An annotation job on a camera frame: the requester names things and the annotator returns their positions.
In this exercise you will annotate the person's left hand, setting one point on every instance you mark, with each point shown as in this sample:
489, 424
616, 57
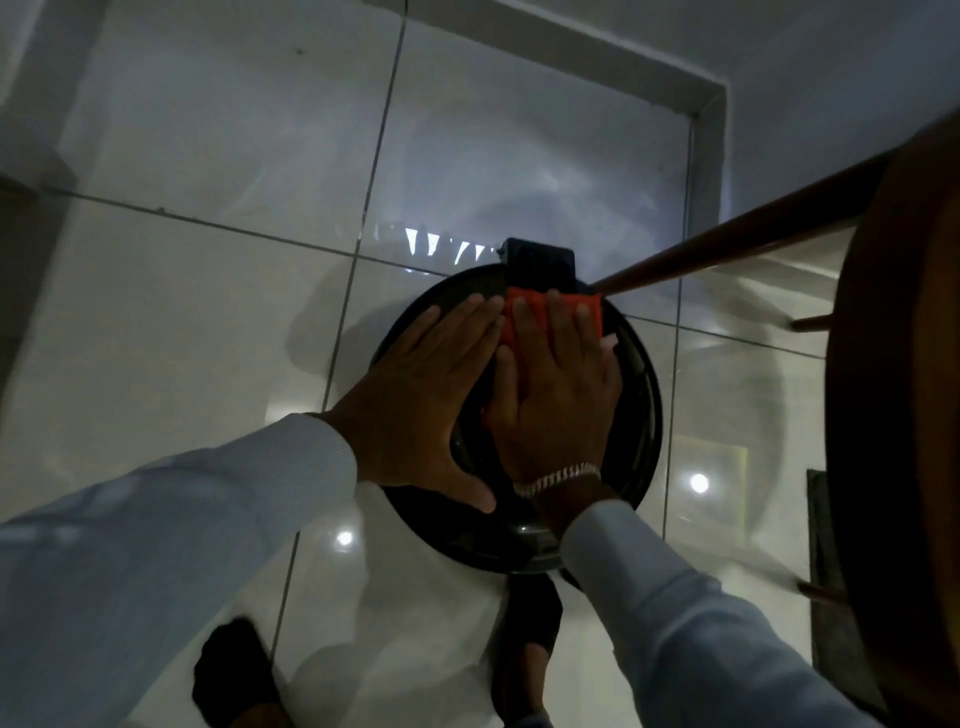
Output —
405, 420

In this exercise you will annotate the person's right hand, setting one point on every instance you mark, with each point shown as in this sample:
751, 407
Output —
555, 409

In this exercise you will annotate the person's right middle finger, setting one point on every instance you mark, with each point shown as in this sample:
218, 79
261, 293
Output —
559, 322

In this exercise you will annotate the person's right thumb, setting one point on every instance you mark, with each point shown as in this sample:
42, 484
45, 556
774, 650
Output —
504, 390

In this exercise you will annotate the person's left little finger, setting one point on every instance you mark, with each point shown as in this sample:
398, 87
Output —
409, 337

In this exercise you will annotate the person's left thumb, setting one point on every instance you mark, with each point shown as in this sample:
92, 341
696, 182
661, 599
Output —
474, 484

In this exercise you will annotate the person's left middle finger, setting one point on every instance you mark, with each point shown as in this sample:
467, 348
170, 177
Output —
476, 330

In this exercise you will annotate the person's right little finger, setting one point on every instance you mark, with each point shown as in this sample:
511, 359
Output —
611, 367

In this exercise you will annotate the orange cleaning cloth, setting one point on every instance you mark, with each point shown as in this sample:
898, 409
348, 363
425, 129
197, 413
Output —
538, 309

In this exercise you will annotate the round black pan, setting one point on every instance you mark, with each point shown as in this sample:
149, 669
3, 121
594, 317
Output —
637, 420

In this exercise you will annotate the person's left forearm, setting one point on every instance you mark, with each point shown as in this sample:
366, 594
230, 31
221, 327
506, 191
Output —
172, 555

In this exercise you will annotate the person's right forearm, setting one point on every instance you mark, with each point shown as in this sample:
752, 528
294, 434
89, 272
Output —
675, 622

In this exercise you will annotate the black sandal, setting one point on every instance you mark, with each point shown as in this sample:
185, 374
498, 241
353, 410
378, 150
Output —
529, 645
232, 675

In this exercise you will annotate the brown wooden table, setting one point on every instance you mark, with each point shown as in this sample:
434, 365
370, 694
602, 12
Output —
900, 420

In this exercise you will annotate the brown wooden rail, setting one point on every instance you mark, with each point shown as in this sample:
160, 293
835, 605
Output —
742, 232

